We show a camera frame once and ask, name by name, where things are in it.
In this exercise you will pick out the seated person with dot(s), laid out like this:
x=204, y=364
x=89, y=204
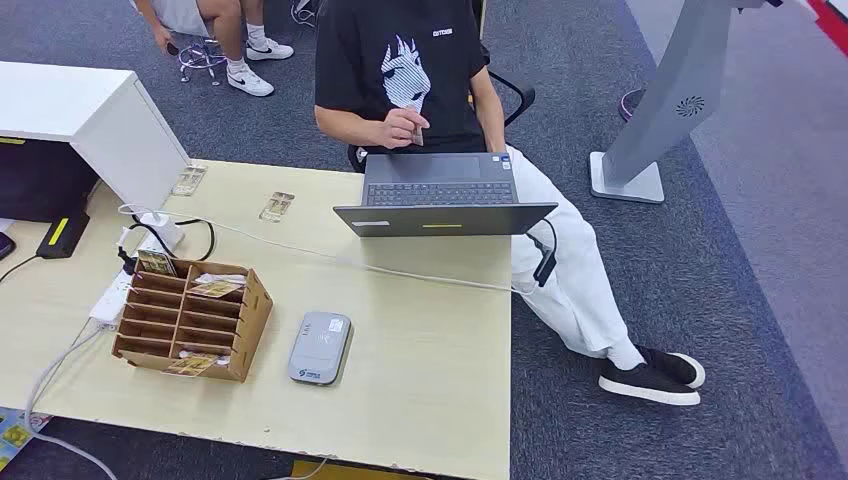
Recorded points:
x=397, y=40

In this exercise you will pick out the black device with yellow stripe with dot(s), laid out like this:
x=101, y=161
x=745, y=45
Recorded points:
x=63, y=235

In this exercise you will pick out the person's right hand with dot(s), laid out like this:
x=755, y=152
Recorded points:
x=397, y=129

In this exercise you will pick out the person's left forearm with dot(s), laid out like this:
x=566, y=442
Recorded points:
x=489, y=109

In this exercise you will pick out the black monitor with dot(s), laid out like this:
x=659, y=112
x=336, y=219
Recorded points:
x=40, y=179

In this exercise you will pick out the brown cardboard card organizer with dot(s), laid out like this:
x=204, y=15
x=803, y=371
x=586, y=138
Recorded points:
x=248, y=318

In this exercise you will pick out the yellow board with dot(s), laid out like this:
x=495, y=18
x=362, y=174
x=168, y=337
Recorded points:
x=331, y=472

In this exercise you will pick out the round purple-rimmed base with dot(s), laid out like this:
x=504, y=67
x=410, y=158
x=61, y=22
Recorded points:
x=628, y=104

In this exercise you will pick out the crouching person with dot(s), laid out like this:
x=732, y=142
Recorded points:
x=225, y=26

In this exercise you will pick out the ID card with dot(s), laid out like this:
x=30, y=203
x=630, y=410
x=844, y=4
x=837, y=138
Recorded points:
x=418, y=137

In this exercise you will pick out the grey kiosk stand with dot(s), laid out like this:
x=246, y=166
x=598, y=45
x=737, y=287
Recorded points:
x=682, y=86

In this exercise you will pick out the grey laptop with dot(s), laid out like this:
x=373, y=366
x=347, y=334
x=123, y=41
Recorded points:
x=437, y=220

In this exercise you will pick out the white cabinet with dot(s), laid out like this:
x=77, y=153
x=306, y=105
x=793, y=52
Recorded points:
x=66, y=99

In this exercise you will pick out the white paper slip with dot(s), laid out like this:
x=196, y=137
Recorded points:
x=222, y=278

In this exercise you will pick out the small black device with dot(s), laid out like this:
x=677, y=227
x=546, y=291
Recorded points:
x=4, y=245

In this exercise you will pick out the grey card reader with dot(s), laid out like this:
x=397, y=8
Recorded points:
x=320, y=348

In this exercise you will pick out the person's right forearm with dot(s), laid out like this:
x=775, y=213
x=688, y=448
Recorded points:
x=344, y=122

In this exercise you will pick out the red and white sign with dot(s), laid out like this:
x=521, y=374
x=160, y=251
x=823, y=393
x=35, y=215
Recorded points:
x=835, y=23

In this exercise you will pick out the white power adapter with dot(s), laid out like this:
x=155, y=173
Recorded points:
x=162, y=228

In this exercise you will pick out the patterned card in clear sleeve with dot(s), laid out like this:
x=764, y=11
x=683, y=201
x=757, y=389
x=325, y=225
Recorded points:
x=189, y=180
x=277, y=206

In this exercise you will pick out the gold patterned room key card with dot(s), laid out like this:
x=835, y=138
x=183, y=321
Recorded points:
x=156, y=263
x=215, y=289
x=191, y=365

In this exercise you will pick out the colourful printed mat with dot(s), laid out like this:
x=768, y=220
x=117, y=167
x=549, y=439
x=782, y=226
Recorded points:
x=13, y=434

